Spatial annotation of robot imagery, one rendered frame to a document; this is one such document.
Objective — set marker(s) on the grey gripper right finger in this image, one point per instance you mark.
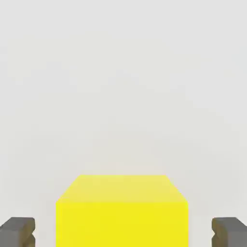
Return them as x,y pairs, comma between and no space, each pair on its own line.
231,233

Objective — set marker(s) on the small yellow cube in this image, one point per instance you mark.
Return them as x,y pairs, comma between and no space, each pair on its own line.
122,218

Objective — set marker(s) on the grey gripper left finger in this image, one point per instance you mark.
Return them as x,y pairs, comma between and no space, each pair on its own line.
15,233

